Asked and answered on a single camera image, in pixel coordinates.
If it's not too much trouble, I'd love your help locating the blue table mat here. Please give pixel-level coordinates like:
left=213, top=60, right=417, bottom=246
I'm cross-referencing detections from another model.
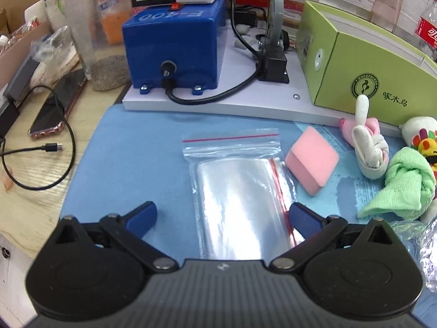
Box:
left=59, top=104, right=437, bottom=315

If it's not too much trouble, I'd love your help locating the smartphone pink case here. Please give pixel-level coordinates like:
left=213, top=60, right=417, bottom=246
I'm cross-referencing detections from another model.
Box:
left=28, top=68, right=87, bottom=139

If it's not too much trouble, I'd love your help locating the cola bottle red label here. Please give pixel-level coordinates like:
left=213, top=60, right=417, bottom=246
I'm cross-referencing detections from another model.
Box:
left=415, top=0, right=437, bottom=58

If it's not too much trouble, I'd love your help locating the pink sponge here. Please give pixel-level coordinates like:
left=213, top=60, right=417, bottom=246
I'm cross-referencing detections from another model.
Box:
left=284, top=125, right=340, bottom=198

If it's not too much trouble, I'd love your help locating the pink tinted plastic bottle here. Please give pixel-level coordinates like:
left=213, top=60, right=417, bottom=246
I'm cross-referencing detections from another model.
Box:
left=370, top=0, right=407, bottom=33

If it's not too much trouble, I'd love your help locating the blue machine housing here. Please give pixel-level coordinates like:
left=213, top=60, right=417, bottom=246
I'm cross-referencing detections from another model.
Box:
left=122, top=0, right=229, bottom=95

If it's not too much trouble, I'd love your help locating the crumpled clear plastic bag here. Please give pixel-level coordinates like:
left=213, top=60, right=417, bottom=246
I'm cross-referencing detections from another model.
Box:
left=31, top=27, right=82, bottom=76

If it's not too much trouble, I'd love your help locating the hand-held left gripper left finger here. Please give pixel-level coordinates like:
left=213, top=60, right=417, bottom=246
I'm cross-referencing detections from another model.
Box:
left=56, top=201, right=178, bottom=274

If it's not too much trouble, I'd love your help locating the black power plug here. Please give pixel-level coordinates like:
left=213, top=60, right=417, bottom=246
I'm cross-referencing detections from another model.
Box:
left=235, top=8, right=256, bottom=28

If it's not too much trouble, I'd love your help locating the tall clear cup with grains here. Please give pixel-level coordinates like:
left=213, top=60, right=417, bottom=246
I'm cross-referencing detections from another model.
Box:
left=55, top=0, right=132, bottom=91

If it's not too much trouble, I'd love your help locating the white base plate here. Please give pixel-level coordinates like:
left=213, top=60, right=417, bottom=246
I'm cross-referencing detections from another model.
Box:
left=122, top=36, right=403, bottom=139

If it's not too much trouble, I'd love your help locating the green towel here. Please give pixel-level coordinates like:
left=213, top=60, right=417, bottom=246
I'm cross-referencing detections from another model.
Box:
left=357, top=146, right=437, bottom=221

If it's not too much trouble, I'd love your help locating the pink white sock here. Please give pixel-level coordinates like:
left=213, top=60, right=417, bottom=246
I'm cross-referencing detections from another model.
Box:
left=339, top=95, right=390, bottom=180

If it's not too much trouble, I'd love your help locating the black machine cable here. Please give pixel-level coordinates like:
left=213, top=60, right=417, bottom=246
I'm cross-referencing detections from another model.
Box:
left=162, top=0, right=270, bottom=105

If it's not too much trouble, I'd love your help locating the green cardboard box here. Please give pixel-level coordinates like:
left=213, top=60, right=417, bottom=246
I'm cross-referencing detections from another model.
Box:
left=295, top=1, right=437, bottom=127

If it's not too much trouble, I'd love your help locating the brown cardboard box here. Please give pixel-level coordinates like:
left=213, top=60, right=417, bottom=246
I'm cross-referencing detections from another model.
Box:
left=0, top=7, right=52, bottom=86

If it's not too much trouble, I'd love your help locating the grey power bank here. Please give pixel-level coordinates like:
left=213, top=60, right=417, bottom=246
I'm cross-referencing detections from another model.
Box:
left=3, top=56, right=40, bottom=101

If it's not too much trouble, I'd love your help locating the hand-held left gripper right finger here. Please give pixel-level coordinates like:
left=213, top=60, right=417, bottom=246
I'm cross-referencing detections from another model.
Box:
left=269, top=202, right=397, bottom=274

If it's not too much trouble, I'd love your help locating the black usb cable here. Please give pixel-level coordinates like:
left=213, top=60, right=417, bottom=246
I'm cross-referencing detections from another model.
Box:
left=0, top=85, right=76, bottom=190

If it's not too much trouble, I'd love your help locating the plastic bottle orange content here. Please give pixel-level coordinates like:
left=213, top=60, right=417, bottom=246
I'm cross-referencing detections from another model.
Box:
left=96, top=0, right=134, bottom=45

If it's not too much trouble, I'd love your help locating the clear zip bag pack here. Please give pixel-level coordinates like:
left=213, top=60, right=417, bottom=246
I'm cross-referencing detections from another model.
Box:
left=182, top=129, right=306, bottom=260

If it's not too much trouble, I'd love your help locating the stack of paper cups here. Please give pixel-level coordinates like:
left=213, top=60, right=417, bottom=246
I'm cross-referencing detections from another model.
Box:
left=41, top=0, right=69, bottom=35

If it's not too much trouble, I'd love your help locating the white plush toy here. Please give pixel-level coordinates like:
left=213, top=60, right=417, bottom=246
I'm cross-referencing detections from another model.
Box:
left=399, top=116, right=437, bottom=224

